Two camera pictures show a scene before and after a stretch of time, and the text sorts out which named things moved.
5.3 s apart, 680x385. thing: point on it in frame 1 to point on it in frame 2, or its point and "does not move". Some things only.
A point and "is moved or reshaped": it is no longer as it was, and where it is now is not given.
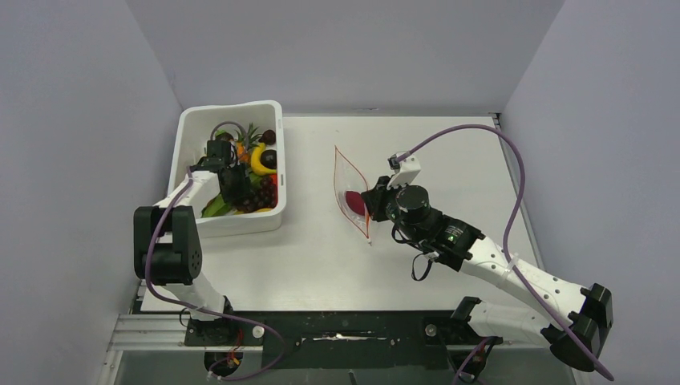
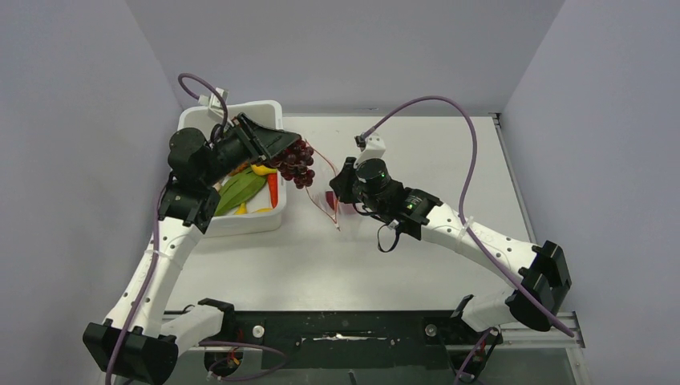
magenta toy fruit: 355,201 is moved or reshaped
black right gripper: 376,197 to 342,184
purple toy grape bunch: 265,196 to 293,164
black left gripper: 236,196 to 271,142
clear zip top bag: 350,184 is moved or reshaped
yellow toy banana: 256,163 does not move
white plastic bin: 190,148 does not move
